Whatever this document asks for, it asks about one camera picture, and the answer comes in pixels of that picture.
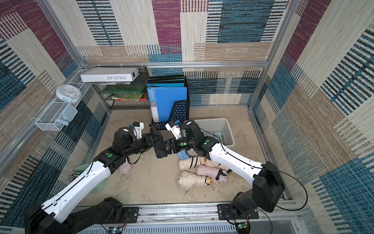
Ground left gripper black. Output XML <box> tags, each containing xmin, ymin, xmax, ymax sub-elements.
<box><xmin>123</xmin><ymin>133</ymin><xmax>162</xmax><ymax>158</ymax></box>

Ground blue umbrella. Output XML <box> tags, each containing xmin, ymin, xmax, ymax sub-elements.
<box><xmin>176</xmin><ymin>150</ymin><xmax>190</xmax><ymax>160</ymax></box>

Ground beige umbrella black stripes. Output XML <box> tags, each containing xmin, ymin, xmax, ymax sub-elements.
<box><xmin>178</xmin><ymin>157</ymin><xmax>206</xmax><ymax>171</ymax></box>

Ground pale pink small umbrella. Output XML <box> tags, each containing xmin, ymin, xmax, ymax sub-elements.
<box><xmin>119</xmin><ymin>162</ymin><xmax>132</xmax><ymax>175</ymax></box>

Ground beige umbrella front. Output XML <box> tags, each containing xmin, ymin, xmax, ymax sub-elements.
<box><xmin>177</xmin><ymin>171</ymin><xmax>211</xmax><ymax>193</ymax></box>

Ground mint green umbrella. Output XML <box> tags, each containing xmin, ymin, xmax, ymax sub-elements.
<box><xmin>214</xmin><ymin>132</ymin><xmax>223</xmax><ymax>141</ymax></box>

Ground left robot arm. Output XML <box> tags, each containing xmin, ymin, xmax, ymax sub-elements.
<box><xmin>25</xmin><ymin>127</ymin><xmax>163</xmax><ymax>234</ymax></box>

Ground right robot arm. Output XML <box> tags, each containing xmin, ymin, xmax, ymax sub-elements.
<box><xmin>166</xmin><ymin>121</ymin><xmax>285</xmax><ymax>216</ymax></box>

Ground grey plastic storage box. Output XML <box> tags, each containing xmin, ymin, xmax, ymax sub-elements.
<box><xmin>195</xmin><ymin>118</ymin><xmax>235</xmax><ymax>148</ymax></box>

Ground white folio box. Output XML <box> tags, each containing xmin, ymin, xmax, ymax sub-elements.
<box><xmin>80</xmin><ymin>67</ymin><xmax>139</xmax><ymax>83</ymax></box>

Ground black mesh file holder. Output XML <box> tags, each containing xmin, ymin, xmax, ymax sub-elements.
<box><xmin>147</xmin><ymin>75</ymin><xmax>190</xmax><ymax>130</ymax></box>

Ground red book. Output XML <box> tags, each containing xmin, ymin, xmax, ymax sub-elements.
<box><xmin>112</xmin><ymin>94</ymin><xmax>148</xmax><ymax>101</ymax></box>

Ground blue clip file folder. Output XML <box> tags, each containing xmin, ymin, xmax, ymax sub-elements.
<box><xmin>147</xmin><ymin>87</ymin><xmax>188</xmax><ymax>122</ymax></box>

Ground mint green pen cup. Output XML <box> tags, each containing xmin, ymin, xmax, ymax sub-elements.
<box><xmin>66</xmin><ymin>164</ymin><xmax>108</xmax><ymax>194</ymax></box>

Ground teal file folder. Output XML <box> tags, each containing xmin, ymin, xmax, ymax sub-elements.
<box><xmin>147</xmin><ymin>83</ymin><xmax>185</xmax><ymax>88</ymax></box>

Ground light blue cloth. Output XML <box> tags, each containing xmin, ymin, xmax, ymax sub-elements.
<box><xmin>55</xmin><ymin>104</ymin><xmax>78</xmax><ymax>127</ymax></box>

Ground white round clock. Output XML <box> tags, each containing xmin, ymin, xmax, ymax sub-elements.
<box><xmin>56</xmin><ymin>84</ymin><xmax>82</xmax><ymax>104</ymax></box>

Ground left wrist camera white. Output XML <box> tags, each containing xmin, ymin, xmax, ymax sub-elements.
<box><xmin>130</xmin><ymin>122</ymin><xmax>144</xmax><ymax>139</ymax></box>

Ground pink umbrella black strap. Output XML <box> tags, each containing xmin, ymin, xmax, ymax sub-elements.
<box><xmin>195</xmin><ymin>164</ymin><xmax>228</xmax><ymax>183</ymax></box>

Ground black wire shelf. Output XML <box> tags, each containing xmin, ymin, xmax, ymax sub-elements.
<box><xmin>93</xmin><ymin>71</ymin><xmax>150</xmax><ymax>111</ymax></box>

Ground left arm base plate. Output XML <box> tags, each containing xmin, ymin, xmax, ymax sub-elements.
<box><xmin>97</xmin><ymin>206</ymin><xmax>139</xmax><ymax>225</ymax></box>

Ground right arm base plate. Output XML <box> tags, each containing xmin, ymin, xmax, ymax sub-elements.
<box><xmin>216</xmin><ymin>203</ymin><xmax>259</xmax><ymax>221</ymax></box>

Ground white wire basket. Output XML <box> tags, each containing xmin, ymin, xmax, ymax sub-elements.
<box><xmin>35</xmin><ymin>82</ymin><xmax>90</xmax><ymax>131</ymax></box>

